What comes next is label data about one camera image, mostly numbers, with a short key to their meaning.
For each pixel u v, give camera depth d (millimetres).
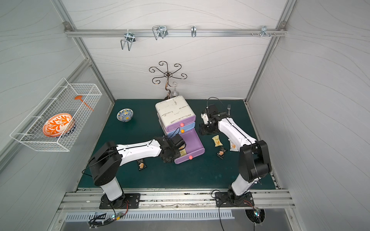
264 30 765
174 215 703
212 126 659
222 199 733
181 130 886
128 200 731
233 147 928
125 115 1089
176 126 807
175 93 932
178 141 690
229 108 1155
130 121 1072
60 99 704
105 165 452
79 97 789
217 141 957
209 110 716
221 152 906
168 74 931
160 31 765
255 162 455
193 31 726
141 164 849
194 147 902
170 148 643
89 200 749
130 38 783
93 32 771
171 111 841
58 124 638
